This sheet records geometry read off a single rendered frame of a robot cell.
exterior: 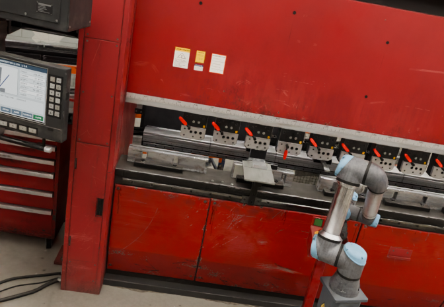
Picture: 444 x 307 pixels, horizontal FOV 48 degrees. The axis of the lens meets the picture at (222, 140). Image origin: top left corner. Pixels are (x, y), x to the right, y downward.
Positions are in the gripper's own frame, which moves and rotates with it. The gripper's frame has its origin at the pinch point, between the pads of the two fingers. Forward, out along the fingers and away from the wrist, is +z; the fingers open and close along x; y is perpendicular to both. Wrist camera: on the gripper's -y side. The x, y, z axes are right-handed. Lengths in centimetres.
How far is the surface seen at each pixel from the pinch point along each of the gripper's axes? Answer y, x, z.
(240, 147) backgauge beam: 60, 65, -20
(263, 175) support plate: 19, 48, -25
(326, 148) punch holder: 40, 13, -42
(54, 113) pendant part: -40, 152, -69
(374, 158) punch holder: 43, -18, -40
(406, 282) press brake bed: 30, -61, 40
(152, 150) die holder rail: 28, 118, -22
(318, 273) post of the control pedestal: -2.9, 4.9, 20.2
